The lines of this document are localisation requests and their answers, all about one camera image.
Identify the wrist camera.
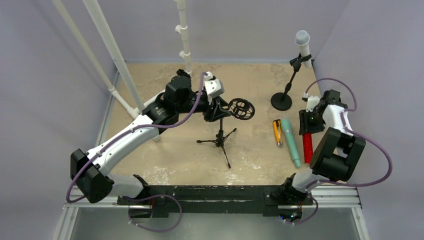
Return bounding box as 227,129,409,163
203,71,225,99
302,93,321,112

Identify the yellow utility knife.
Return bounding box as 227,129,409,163
272,119,283,148

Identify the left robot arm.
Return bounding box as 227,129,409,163
66,71,231,205

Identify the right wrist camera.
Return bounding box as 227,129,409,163
302,93,321,112

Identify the purple cable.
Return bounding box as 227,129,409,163
65,71,208,233
283,77,394,226

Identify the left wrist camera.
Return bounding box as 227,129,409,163
203,71,225,99

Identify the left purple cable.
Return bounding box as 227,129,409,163
65,71,208,233

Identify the black round-base mic stand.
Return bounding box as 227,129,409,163
270,53,312,111

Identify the black tripod stand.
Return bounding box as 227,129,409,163
176,69,191,79
196,97,256,170

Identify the white microphone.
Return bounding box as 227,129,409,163
295,30,312,68

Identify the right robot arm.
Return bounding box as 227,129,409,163
278,89,366,204

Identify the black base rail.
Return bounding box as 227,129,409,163
117,185,313,218

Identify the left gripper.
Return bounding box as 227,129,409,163
176,95,230,122

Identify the white PVC pipe frame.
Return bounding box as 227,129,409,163
53,0,194,122

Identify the red glitter microphone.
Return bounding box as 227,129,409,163
302,132,314,164

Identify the teal toy microphone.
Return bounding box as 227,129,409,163
281,118,301,168

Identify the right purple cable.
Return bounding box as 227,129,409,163
283,77,394,226

